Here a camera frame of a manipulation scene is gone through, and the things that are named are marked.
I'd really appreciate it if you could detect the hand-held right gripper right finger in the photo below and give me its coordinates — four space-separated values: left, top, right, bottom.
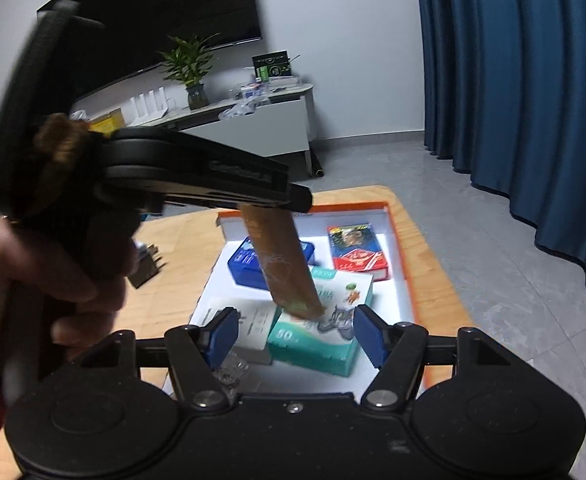
353 304 516 408

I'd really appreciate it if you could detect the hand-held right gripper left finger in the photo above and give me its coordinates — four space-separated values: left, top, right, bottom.
76 305 240 408

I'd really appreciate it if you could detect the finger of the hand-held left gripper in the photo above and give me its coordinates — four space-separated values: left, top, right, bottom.
138 182 315 213
100 127 291 196

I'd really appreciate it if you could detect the white charger box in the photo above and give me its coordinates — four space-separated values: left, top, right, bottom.
189 296 283 365

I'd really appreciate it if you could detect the teal cartoon box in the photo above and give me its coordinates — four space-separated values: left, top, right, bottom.
267 266 375 377

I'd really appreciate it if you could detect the rose gold hand cream tube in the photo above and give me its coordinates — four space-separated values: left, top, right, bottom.
242 204 324 320

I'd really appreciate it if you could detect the orange white cardboard tray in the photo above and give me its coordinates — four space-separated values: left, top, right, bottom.
163 201 426 396

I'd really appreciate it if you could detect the blue plastic box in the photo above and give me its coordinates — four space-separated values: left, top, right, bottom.
227 236 318 291

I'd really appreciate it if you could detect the red blue playing card box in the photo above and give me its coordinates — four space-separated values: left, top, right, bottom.
327 223 390 282

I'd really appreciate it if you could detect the person's left hand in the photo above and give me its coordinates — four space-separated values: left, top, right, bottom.
0 217 130 361

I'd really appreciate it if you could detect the potted plant in dark vase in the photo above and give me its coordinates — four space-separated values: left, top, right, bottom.
159 34 221 111

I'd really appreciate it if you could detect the white router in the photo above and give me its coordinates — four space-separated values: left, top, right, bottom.
129 87 171 123

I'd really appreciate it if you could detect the yellow box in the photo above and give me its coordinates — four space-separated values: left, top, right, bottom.
87 109 125 136

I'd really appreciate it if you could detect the white tv cabinet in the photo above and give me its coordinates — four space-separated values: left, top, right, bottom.
70 80 326 178

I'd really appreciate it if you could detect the clear plastic bag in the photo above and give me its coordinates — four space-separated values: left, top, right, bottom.
218 100 259 121

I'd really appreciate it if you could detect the black charger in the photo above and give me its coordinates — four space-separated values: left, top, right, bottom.
128 242 166 290

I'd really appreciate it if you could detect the black green box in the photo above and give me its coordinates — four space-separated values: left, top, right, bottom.
251 50 294 82

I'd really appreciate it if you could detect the black television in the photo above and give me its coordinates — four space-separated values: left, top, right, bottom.
36 0 264 116

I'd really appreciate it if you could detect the blue curtain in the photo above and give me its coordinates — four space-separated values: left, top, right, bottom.
413 0 586 348

